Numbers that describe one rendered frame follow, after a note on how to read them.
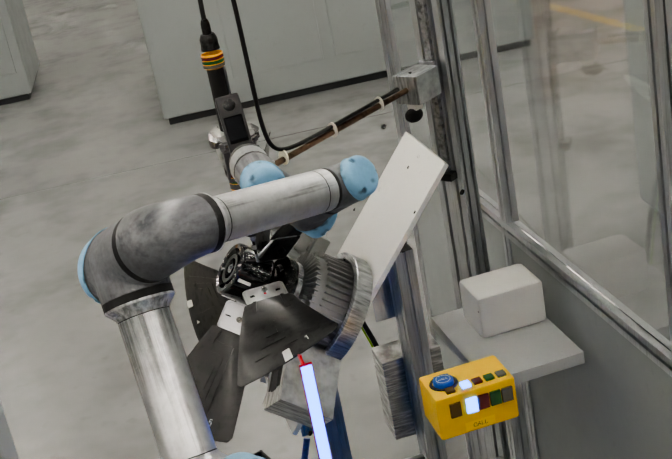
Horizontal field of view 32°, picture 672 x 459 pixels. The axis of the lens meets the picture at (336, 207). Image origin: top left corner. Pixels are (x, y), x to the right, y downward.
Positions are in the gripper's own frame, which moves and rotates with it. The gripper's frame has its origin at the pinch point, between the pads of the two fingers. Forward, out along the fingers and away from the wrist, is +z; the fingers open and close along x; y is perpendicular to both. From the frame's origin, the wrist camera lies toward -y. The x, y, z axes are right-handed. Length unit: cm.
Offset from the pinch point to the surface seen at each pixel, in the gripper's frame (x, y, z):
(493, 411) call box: 32, 54, -44
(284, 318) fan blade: 0.9, 37.3, -15.8
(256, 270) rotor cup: -0.4, 33.1, 1.4
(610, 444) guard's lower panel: 70, 95, -11
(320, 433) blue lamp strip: 0, 51, -38
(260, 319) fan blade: -3.5, 37.4, -12.9
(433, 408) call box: 21, 51, -42
